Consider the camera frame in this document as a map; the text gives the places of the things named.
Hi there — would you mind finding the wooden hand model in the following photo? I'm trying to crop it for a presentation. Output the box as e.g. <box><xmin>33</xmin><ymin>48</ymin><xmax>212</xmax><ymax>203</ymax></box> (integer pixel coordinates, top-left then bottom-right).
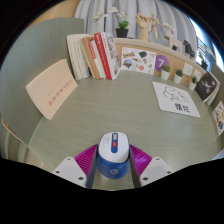
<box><xmin>135</xmin><ymin>12</ymin><xmax>152</xmax><ymax>42</ymax></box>

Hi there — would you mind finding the white wall socket plate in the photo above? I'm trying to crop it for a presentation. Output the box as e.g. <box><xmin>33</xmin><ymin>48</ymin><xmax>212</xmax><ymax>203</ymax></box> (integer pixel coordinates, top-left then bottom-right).
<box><xmin>193</xmin><ymin>68</ymin><xmax>203</xmax><ymax>82</ymax></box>
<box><xmin>182</xmin><ymin>62</ymin><xmax>194</xmax><ymax>77</ymax></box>

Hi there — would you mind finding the white sticker sheet card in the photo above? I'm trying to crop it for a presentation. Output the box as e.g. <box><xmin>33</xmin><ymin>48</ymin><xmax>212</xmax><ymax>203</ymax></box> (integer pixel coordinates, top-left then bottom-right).
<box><xmin>120</xmin><ymin>47</ymin><xmax>158</xmax><ymax>76</ymax></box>

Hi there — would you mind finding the grey curtain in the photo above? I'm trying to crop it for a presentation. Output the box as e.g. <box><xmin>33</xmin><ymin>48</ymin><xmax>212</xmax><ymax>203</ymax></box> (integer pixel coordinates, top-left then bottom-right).
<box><xmin>73</xmin><ymin>0</ymin><xmax>198</xmax><ymax>48</ymax></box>

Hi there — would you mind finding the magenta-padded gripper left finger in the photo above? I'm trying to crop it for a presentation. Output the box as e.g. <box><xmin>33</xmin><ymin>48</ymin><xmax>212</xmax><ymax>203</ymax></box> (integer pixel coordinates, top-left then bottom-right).
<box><xmin>52</xmin><ymin>143</ymin><xmax>100</xmax><ymax>189</ymax></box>

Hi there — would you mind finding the thick white book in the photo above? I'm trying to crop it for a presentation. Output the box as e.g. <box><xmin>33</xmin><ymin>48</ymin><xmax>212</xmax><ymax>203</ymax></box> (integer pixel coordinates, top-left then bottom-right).
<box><xmin>66</xmin><ymin>33</ymin><xmax>92</xmax><ymax>81</ymax></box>

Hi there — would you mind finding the wooden desk back ledge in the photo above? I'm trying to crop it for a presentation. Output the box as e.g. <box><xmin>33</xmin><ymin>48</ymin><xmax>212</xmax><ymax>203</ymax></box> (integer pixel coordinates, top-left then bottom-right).
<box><xmin>113</xmin><ymin>37</ymin><xmax>214</xmax><ymax>84</ymax></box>

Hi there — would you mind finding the colourful illustrated card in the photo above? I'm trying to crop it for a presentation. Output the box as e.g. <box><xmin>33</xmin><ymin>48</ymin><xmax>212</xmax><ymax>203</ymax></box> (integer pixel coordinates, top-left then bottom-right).
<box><xmin>212</xmin><ymin>100</ymin><xmax>224</xmax><ymax>136</ymax></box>

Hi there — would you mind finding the green desk partition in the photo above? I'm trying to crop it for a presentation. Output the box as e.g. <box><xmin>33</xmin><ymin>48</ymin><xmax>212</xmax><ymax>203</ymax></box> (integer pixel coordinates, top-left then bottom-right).
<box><xmin>0</xmin><ymin>17</ymin><xmax>85</xmax><ymax>146</ymax></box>
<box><xmin>211</xmin><ymin>61</ymin><xmax>224</xmax><ymax>101</ymax></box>

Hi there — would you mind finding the beige booklet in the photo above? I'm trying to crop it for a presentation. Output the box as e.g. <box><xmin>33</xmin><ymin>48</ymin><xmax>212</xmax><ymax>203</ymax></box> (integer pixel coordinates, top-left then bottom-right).
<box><xmin>25</xmin><ymin>58</ymin><xmax>79</xmax><ymax>121</ymax></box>

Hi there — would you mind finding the white printed mouse pad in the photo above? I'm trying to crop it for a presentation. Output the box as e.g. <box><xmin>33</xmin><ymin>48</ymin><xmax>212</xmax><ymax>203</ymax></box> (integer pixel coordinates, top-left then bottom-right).
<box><xmin>152</xmin><ymin>81</ymin><xmax>202</xmax><ymax>119</ymax></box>

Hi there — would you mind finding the black-cover book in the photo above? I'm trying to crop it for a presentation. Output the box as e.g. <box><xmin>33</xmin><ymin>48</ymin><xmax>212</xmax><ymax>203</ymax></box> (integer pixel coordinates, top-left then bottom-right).
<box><xmin>194</xmin><ymin>71</ymin><xmax>220</xmax><ymax>103</ymax></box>

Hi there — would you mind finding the wooden chair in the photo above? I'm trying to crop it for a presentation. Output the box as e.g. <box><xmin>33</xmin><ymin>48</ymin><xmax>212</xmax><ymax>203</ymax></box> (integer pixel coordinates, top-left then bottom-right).
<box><xmin>1</xmin><ymin>116</ymin><xmax>29</xmax><ymax>148</ymax></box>

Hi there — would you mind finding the black horse figure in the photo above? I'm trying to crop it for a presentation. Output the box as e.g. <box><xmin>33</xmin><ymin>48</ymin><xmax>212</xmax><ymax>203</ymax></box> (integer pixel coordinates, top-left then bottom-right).
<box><xmin>182</xmin><ymin>39</ymin><xmax>196</xmax><ymax>59</ymax></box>

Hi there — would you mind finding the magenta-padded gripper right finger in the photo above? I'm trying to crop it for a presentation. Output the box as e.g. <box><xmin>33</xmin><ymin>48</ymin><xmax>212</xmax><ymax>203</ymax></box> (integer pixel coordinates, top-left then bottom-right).
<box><xmin>128</xmin><ymin>143</ymin><xmax>174</xmax><ymax>189</ymax></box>

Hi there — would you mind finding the blue and white computer mouse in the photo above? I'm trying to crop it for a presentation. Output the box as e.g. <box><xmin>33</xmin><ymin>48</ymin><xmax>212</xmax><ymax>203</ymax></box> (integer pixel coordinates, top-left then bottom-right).
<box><xmin>96</xmin><ymin>131</ymin><xmax>131</xmax><ymax>180</ymax></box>

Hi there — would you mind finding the brown-spined book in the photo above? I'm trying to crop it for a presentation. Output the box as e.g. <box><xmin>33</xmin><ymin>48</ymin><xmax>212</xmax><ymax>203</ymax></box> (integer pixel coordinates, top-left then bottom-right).
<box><xmin>80</xmin><ymin>35</ymin><xmax>101</xmax><ymax>80</ymax></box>

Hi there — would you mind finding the purple round number sign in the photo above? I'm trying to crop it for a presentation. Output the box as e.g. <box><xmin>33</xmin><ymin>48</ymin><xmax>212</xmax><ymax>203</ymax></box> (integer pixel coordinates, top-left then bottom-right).
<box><xmin>154</xmin><ymin>54</ymin><xmax>170</xmax><ymax>73</ymax></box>

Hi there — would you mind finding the window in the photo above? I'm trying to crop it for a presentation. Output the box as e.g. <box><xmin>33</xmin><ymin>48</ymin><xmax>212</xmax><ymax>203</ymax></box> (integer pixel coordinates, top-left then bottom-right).
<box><xmin>189</xmin><ymin>16</ymin><xmax>224</xmax><ymax>68</ymax></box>

